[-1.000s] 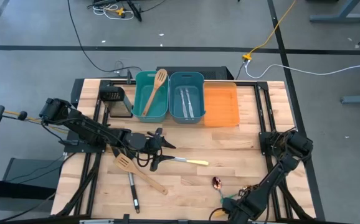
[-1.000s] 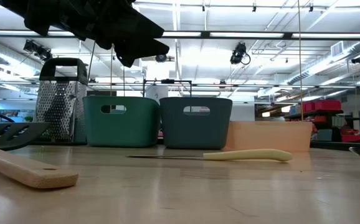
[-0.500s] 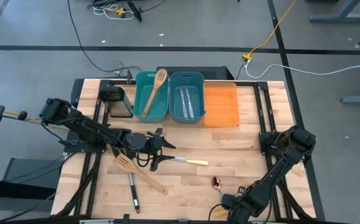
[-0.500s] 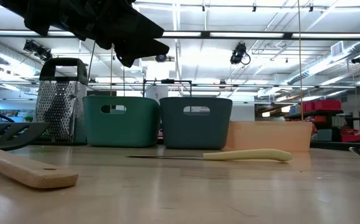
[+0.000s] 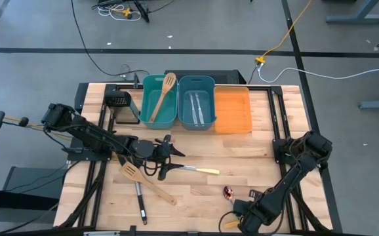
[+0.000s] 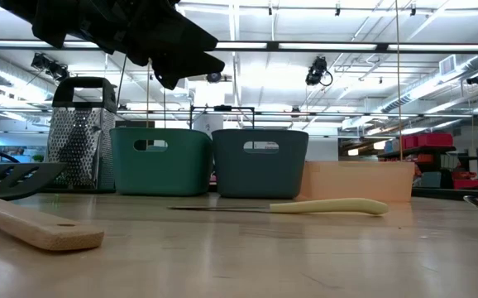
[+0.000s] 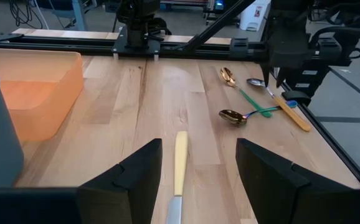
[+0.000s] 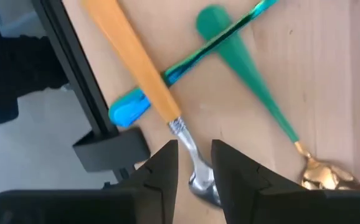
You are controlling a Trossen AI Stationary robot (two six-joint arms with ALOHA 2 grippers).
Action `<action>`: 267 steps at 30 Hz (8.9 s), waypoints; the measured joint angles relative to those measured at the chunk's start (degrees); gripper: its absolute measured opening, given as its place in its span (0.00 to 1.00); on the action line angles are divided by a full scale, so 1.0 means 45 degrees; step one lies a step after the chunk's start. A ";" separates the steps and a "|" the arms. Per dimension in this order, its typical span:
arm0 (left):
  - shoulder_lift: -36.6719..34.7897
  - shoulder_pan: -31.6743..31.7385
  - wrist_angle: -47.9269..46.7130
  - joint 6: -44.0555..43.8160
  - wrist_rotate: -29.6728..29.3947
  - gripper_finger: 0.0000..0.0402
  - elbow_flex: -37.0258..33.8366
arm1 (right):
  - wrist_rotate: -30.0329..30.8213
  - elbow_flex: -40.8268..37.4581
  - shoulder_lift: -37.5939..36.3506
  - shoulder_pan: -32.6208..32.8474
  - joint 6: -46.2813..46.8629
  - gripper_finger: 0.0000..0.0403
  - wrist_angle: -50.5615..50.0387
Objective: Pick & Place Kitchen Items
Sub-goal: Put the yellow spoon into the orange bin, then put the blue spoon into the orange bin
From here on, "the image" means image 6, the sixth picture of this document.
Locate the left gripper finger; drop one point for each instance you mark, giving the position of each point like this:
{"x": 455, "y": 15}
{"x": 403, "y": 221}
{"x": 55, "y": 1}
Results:
{"x": 185, "y": 70}
{"x": 181, "y": 37}

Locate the black slotted spatula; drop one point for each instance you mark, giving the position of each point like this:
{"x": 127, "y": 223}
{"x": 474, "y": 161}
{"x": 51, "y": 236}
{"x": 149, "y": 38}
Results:
{"x": 36, "y": 174}

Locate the wooden slotted spatula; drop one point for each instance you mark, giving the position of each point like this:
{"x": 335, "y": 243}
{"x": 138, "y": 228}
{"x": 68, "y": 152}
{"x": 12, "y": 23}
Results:
{"x": 32, "y": 225}

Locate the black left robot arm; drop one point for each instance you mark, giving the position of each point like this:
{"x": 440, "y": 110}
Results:
{"x": 36, "y": 16}

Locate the black ceiling spotlight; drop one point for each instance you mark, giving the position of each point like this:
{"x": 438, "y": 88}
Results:
{"x": 214, "y": 77}

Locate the green plastic bin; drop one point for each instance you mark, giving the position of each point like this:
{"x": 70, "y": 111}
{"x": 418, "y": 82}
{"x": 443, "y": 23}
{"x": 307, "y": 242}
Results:
{"x": 160, "y": 174}

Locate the metal box grater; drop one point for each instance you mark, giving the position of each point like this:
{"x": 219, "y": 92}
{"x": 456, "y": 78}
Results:
{"x": 77, "y": 145}

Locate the blue plastic bin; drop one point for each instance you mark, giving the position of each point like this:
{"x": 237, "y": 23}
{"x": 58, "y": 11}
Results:
{"x": 259, "y": 174}

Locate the orange plastic bin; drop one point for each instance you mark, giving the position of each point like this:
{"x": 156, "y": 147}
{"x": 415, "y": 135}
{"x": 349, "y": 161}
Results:
{"x": 355, "y": 180}

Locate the red storage bin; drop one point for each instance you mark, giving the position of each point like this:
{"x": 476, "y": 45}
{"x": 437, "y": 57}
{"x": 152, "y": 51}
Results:
{"x": 429, "y": 140}

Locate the metal shelf rack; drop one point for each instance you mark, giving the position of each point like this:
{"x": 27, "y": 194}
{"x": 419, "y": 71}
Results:
{"x": 425, "y": 159}

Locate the black ceiling camera cluster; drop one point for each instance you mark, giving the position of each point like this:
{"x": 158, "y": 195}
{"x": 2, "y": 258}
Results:
{"x": 49, "y": 66}

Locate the black overhead rail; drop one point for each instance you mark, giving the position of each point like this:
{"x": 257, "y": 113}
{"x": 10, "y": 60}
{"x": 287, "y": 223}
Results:
{"x": 272, "y": 45}

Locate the black aluminium table frame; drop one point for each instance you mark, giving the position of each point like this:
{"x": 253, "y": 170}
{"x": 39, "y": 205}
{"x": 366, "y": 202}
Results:
{"x": 450, "y": 193}

